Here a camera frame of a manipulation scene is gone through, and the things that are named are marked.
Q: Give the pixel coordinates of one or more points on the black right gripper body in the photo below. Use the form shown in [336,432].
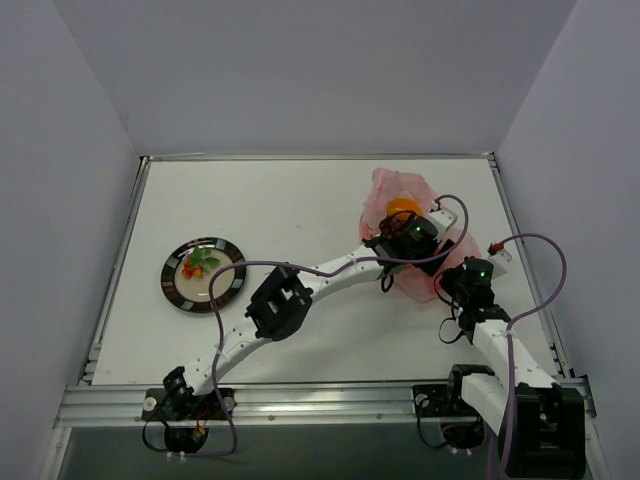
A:
[455,282]

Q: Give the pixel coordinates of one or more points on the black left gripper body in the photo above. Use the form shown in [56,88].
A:
[392,227]

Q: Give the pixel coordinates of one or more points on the red fake cherry tomatoes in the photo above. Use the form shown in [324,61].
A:
[199,262]

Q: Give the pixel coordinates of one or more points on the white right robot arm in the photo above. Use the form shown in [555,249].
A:
[539,424]

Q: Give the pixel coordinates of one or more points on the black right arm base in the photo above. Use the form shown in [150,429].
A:
[466,433]

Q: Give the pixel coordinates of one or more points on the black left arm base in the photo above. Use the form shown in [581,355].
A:
[183,414]

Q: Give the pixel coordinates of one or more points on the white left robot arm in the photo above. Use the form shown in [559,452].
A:
[278,307]

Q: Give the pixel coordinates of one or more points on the orange fake fruit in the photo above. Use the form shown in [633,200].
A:
[403,205]

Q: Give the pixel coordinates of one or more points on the black rimmed round plate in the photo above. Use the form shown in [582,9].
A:
[192,295]

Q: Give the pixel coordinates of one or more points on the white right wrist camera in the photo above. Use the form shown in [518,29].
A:
[499,258]

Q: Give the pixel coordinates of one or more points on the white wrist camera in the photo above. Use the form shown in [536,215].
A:
[499,258]
[443,219]

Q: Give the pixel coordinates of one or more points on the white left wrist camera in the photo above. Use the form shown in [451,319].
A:
[443,219]

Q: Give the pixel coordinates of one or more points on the aluminium front rail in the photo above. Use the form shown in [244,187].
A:
[394,402]

